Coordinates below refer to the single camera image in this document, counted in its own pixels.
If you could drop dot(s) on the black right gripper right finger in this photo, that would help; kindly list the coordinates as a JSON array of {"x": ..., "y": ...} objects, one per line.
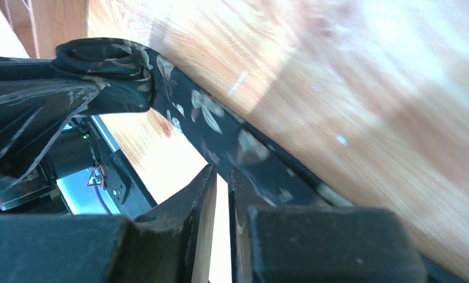
[{"x": 316, "y": 244}]

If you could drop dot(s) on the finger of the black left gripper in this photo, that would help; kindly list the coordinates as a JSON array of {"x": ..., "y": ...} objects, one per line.
[{"x": 36, "y": 102}]

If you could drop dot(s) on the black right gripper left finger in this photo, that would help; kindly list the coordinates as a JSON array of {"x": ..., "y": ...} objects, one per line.
[{"x": 170, "y": 243}]

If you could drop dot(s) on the black tie with gold pattern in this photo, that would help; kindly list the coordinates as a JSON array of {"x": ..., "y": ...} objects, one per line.
[{"x": 135, "y": 78}]

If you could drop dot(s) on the orange wooden compartment tray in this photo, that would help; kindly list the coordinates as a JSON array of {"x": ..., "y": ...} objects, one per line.
[{"x": 42, "y": 25}]

